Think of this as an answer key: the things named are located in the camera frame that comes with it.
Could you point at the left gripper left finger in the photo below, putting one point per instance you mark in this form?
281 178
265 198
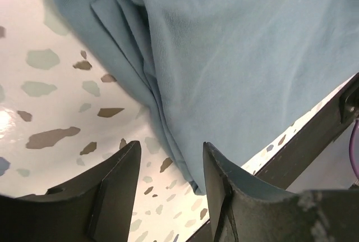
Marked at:
96 205

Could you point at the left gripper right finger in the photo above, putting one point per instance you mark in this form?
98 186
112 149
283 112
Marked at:
242 207

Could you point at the blue t-shirt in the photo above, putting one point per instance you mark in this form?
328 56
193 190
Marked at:
235 73

